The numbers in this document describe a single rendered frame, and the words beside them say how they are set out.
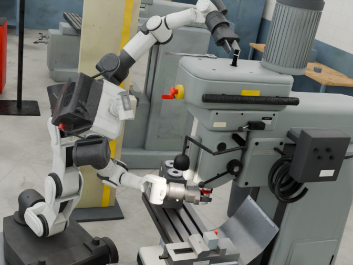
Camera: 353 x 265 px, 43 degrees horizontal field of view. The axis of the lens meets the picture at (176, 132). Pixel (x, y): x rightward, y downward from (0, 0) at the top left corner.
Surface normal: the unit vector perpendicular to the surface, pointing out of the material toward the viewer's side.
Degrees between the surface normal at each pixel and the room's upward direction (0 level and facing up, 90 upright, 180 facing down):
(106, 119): 58
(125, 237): 0
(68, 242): 0
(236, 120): 90
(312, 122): 90
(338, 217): 88
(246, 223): 63
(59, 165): 90
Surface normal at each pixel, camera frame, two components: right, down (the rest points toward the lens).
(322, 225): 0.35, 0.40
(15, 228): 0.17, -0.91
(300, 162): -0.92, 0.00
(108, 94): 0.66, -0.15
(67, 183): 0.69, 0.25
